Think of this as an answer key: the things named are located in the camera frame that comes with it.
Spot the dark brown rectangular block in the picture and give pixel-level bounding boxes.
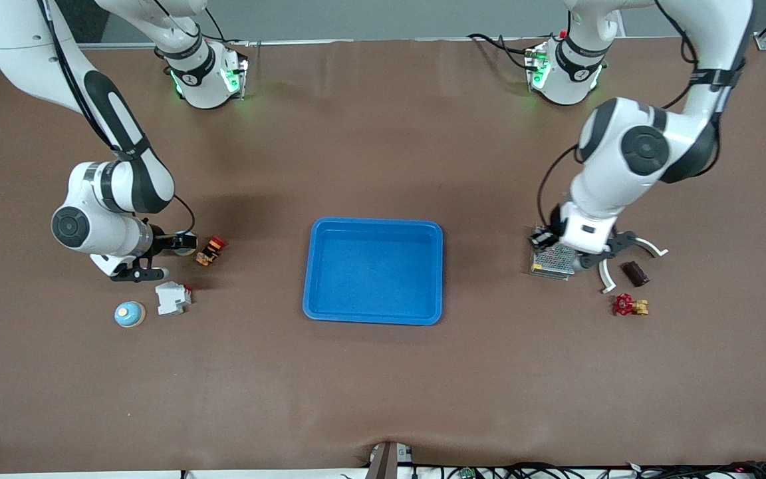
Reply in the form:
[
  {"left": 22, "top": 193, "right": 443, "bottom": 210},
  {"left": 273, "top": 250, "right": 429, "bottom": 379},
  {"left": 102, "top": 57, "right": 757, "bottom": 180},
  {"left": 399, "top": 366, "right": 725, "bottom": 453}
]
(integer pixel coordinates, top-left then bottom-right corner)
[{"left": 622, "top": 261, "right": 650, "bottom": 288}]

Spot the blue plastic tray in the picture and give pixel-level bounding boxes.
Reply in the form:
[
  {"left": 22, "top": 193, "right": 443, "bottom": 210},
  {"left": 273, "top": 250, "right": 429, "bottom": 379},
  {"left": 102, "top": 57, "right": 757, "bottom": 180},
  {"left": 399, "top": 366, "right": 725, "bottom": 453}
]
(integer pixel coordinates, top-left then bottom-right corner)
[{"left": 303, "top": 218, "right": 444, "bottom": 326}]

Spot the metal mesh power supply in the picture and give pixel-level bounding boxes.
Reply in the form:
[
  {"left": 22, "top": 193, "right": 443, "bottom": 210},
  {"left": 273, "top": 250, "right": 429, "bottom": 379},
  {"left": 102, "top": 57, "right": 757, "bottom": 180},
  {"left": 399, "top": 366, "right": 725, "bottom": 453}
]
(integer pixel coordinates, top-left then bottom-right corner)
[{"left": 529, "top": 225, "right": 580, "bottom": 281}]

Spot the white circuit breaker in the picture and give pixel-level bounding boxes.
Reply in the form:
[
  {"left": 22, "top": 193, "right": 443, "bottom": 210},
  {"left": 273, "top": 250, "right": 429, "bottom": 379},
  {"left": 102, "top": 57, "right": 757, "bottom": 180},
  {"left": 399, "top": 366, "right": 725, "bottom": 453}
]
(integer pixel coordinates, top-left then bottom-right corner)
[{"left": 155, "top": 281, "right": 193, "bottom": 316}]

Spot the white curved plastic clip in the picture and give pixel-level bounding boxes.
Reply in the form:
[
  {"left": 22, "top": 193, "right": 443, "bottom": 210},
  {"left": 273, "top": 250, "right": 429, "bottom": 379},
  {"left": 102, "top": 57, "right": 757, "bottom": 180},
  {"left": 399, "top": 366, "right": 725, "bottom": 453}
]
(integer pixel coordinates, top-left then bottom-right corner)
[{"left": 598, "top": 238, "right": 669, "bottom": 295}]

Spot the brown table cover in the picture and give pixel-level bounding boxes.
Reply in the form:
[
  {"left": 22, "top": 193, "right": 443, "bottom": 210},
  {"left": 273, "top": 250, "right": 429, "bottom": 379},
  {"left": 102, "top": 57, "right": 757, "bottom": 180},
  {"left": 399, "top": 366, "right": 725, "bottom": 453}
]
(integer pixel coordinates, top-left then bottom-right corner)
[{"left": 0, "top": 37, "right": 766, "bottom": 474}]

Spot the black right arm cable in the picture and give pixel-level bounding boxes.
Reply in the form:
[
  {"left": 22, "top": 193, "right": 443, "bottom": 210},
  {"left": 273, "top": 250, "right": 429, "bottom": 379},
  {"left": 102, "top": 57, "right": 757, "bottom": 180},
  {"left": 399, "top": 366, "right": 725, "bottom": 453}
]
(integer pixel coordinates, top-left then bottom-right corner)
[{"left": 37, "top": 0, "right": 196, "bottom": 234}]

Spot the orange red emergency switch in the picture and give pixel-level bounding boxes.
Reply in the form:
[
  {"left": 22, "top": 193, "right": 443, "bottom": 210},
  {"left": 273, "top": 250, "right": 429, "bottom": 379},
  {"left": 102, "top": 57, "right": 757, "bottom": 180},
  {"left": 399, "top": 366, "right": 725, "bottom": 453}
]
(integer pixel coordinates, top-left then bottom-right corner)
[{"left": 195, "top": 235, "right": 227, "bottom": 267}]

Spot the red handle brass valve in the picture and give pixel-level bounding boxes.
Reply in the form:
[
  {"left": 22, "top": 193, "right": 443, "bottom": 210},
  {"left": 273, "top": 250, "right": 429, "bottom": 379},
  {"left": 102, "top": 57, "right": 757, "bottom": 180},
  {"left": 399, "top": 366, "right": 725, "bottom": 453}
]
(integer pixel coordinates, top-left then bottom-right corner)
[{"left": 614, "top": 293, "right": 650, "bottom": 317}]

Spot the black left arm base cable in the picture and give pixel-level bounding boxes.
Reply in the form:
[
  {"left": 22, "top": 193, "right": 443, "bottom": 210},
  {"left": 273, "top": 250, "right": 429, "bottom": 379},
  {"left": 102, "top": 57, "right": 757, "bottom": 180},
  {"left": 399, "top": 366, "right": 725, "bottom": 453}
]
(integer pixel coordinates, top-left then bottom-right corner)
[{"left": 466, "top": 32, "right": 543, "bottom": 73}]

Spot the grey camera stand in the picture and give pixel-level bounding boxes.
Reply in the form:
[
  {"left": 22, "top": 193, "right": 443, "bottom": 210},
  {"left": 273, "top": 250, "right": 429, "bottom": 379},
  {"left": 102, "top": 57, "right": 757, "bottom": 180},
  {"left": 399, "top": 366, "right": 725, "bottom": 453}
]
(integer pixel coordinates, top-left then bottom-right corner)
[{"left": 366, "top": 441, "right": 414, "bottom": 479}]

